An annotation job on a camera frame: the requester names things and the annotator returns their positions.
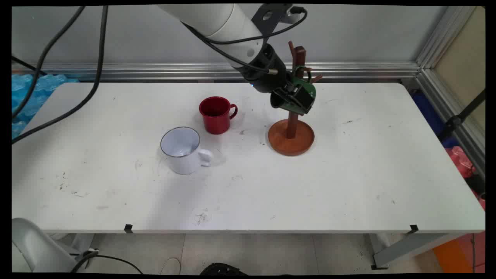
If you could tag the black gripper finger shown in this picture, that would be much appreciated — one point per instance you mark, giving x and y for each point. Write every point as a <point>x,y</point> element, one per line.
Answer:
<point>303,101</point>
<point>291,84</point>

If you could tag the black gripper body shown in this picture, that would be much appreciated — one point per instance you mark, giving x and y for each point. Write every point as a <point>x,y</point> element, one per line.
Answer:
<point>269,73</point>

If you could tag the green enamel mug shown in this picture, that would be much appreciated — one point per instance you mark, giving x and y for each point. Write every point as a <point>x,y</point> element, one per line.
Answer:
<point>310,91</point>

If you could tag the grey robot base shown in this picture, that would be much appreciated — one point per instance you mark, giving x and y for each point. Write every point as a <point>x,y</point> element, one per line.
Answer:
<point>35,248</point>

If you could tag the wooden mug tree stand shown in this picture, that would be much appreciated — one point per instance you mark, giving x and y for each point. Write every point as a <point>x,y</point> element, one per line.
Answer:
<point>290,141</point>

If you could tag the red enamel mug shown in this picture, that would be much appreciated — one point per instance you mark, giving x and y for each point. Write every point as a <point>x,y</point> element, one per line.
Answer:
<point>215,122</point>

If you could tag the white enamel mug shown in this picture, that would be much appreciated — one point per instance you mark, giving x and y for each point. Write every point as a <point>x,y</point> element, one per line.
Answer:
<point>186,162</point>

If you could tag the blue plastic bag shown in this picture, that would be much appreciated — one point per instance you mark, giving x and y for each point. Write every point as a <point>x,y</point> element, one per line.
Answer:
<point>426,112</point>

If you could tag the black tripod pole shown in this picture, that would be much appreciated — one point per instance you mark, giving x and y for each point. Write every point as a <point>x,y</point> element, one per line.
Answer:
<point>461,116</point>

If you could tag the black table edge clip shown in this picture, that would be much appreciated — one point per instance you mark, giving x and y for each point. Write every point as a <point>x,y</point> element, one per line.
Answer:
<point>128,228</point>
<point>414,228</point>

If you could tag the red plastic bag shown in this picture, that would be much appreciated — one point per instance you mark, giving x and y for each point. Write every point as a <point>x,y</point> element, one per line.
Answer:
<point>461,161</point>

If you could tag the grey metal table leg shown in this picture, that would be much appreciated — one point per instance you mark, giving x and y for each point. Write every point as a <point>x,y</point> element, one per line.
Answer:
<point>83,242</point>
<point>403,248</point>

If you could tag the black object on floor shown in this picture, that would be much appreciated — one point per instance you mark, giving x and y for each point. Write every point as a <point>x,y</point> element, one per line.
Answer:
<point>223,269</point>

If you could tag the orange box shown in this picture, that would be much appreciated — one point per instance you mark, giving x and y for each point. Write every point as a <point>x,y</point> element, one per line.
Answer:
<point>449,257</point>

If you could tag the blue bubble wrap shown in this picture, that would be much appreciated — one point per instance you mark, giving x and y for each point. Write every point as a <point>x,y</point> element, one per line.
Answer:
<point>27,93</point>

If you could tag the long aluminium frame rail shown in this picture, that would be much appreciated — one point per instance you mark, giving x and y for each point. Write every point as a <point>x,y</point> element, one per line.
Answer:
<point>155,71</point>

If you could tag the aluminium frame upright post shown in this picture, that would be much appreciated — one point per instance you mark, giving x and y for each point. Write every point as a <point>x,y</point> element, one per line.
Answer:
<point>436,38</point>

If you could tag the short aluminium frame rail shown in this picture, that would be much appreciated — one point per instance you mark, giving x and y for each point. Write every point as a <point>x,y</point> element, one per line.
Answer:
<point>453,116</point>

